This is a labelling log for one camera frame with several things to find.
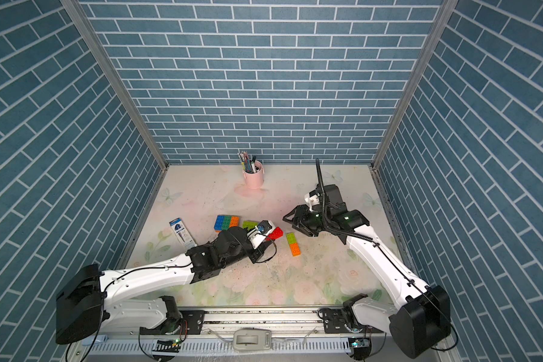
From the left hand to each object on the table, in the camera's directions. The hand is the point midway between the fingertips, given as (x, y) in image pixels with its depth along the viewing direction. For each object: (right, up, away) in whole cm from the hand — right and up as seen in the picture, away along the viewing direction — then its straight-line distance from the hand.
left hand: (275, 238), depth 76 cm
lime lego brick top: (+6, -4, +17) cm, 19 cm away
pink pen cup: (-11, +20, +31) cm, 39 cm away
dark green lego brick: (-22, +2, +19) cm, 29 cm away
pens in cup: (-13, +27, +29) cm, 42 cm away
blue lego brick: (-24, +3, +18) cm, 30 cm away
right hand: (+5, +5, -1) cm, 7 cm away
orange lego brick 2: (+7, -8, +13) cm, 17 cm away
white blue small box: (-40, -2, +18) cm, 44 cm away
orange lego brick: (-18, +3, +19) cm, 26 cm away
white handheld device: (-7, -30, -6) cm, 31 cm away
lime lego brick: (-12, +1, +19) cm, 22 cm away
